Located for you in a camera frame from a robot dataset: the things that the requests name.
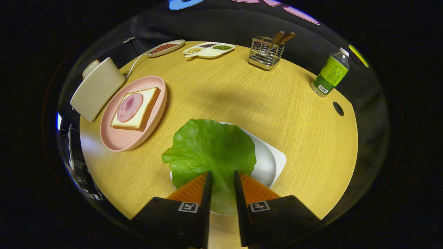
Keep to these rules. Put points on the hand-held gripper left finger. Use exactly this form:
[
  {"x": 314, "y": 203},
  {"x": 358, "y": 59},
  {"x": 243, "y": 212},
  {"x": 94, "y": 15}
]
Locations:
[{"x": 206, "y": 214}]

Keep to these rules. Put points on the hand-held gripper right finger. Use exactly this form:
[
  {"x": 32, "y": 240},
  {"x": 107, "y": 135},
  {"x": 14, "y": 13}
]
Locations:
[{"x": 242, "y": 214}]

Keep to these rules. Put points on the green lettuce leaf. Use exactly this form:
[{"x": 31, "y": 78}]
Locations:
[{"x": 207, "y": 148}]

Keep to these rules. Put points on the plain bread slice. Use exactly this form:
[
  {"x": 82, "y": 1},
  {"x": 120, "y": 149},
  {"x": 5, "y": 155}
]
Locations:
[{"x": 89, "y": 67}]

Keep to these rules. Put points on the white square plate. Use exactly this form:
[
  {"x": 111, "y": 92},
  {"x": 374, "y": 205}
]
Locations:
[{"x": 270, "y": 162}]

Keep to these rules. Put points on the pink round plate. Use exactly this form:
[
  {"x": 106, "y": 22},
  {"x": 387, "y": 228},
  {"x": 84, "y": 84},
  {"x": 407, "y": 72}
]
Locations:
[{"x": 121, "y": 138}]

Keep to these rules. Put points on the bread slice under ham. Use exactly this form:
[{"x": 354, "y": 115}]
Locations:
[{"x": 147, "y": 103}]

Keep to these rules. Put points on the pink ham slice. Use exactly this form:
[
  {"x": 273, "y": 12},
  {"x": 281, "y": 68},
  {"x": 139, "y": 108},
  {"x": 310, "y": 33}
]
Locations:
[{"x": 128, "y": 107}]

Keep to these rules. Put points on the white divided dish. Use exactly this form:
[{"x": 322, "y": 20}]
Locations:
[{"x": 211, "y": 53}]

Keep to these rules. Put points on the pale beans pile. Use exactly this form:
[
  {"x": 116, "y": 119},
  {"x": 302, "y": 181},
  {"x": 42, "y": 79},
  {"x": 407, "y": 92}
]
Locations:
[{"x": 193, "y": 50}]

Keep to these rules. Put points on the white toaster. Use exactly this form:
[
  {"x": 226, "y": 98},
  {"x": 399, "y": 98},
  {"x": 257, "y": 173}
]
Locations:
[{"x": 97, "y": 90}]

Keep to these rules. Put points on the green label water bottle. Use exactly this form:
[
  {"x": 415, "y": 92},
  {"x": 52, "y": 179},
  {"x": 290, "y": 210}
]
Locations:
[{"x": 330, "y": 74}]

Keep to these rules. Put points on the green beans pile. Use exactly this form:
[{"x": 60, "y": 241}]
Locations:
[{"x": 222, "y": 47}]

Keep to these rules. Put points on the dark brown beans pile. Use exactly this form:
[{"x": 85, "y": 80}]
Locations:
[{"x": 207, "y": 45}]

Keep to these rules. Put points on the red raw meat piece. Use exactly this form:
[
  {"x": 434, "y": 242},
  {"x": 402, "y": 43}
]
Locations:
[{"x": 162, "y": 47}]

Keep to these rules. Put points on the round beige plate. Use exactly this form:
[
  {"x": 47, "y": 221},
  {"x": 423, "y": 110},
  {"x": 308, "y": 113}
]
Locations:
[{"x": 178, "y": 43}]

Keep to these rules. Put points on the silver cloth clip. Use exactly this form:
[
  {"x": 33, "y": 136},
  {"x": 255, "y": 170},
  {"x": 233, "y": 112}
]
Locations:
[{"x": 128, "y": 39}]

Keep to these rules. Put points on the black backdrop cloth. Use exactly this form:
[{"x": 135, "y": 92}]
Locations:
[{"x": 225, "y": 20}]

